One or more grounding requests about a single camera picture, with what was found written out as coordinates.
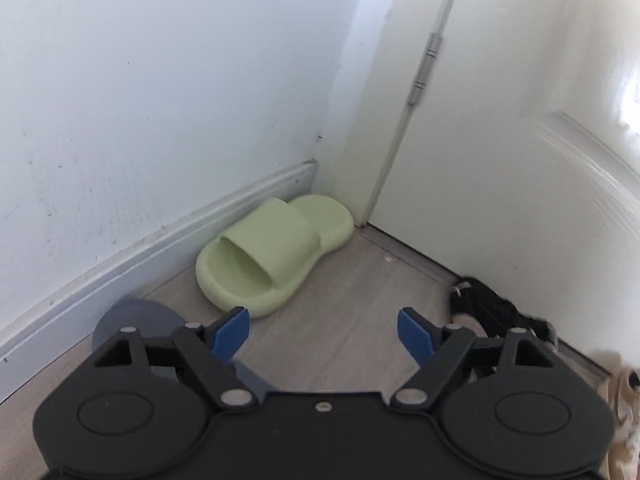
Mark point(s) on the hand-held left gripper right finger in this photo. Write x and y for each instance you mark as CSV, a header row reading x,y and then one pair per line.
x,y
415,335

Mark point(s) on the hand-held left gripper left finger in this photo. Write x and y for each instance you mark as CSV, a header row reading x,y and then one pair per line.
x,y
230,332

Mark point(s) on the black suede sneaker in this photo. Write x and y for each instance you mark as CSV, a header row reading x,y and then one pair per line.
x,y
490,305

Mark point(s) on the grey foam slide sandal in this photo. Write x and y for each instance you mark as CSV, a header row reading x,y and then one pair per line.
x,y
145,315

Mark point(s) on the green foam slide sandal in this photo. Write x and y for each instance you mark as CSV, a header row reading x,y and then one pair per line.
x,y
270,240

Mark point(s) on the beige sneaker white laces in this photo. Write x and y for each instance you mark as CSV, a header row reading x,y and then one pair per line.
x,y
625,400

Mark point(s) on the white panel door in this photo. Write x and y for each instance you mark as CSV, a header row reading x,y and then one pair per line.
x,y
500,160

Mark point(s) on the metal door hinge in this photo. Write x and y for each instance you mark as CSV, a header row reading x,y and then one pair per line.
x,y
425,70

